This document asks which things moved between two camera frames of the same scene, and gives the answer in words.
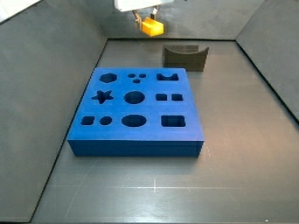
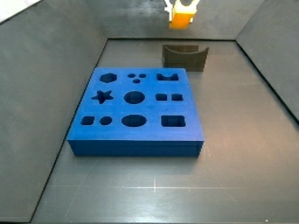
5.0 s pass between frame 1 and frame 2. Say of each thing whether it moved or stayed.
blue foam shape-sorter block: stayed
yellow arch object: moved
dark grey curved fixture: stayed
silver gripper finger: moved
